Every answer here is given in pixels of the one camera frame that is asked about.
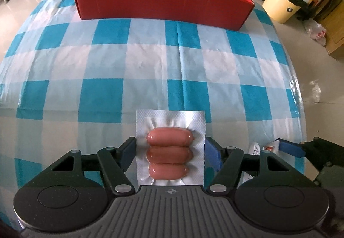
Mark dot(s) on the wooden cabinet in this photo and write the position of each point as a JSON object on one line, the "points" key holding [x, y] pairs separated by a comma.
{"points": [[336, 28]]}

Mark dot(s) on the vacuum sausage packet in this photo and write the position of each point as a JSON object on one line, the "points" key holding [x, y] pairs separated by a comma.
{"points": [[169, 154]]}

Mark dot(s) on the clear plastic bag with red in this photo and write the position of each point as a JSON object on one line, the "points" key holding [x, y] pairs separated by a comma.
{"points": [[317, 32]]}

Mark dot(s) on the white packet with orange noodles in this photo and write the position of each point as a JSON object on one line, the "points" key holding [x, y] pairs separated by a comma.
{"points": [[264, 146]]}

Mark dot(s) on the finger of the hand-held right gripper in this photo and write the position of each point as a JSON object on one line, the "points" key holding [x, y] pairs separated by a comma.
{"points": [[290, 148]]}

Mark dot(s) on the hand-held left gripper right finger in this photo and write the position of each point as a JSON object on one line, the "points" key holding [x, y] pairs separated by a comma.
{"points": [[213, 153]]}

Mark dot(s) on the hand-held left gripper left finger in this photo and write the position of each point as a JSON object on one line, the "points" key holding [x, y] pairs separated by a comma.
{"points": [[128, 152]]}

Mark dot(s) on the blue checked tablecloth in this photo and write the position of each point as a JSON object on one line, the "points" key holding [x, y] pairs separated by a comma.
{"points": [[107, 60]]}

